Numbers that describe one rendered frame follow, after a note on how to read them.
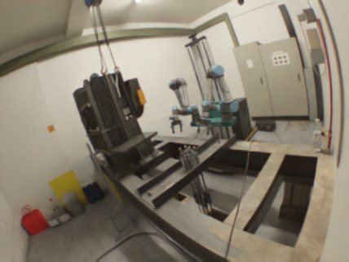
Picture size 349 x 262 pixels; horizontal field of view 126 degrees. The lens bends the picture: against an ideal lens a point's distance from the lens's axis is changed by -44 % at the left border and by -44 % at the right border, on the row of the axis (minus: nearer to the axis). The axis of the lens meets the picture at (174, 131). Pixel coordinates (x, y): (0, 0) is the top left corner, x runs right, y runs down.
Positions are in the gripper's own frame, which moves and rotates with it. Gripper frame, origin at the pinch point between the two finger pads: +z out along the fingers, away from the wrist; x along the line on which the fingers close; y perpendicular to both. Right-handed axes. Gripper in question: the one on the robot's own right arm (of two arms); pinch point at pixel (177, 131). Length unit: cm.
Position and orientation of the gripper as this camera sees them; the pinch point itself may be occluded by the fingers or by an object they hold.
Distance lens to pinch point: 191.3
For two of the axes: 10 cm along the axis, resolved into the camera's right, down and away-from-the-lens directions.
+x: -6.8, 1.6, 7.2
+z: 1.1, 9.9, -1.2
